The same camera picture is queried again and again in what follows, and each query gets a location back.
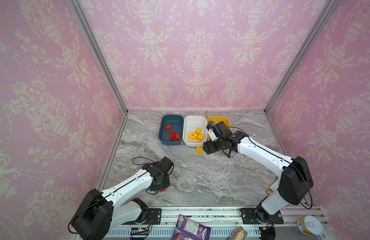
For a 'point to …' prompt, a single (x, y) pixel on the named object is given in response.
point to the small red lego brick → (168, 127)
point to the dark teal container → (176, 122)
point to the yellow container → (217, 119)
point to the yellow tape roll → (192, 136)
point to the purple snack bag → (186, 229)
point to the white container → (190, 123)
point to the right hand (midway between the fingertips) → (210, 145)
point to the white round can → (310, 225)
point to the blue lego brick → (211, 122)
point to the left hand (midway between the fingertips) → (165, 187)
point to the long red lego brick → (162, 190)
